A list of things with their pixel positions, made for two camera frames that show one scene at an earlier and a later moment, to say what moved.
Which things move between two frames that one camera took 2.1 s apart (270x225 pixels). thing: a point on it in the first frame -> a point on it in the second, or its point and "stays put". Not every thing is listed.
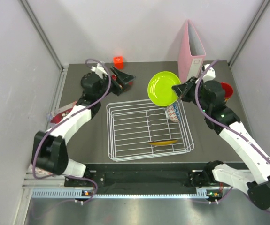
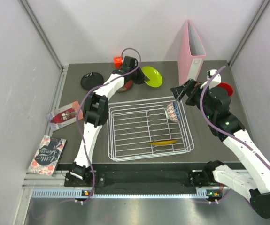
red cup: (228, 91) stays put
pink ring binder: (191, 55) stays put
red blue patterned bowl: (173, 113) stays put
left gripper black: (122, 78) -> (141, 78)
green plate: (159, 88) -> (154, 75)
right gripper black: (183, 90) stays put
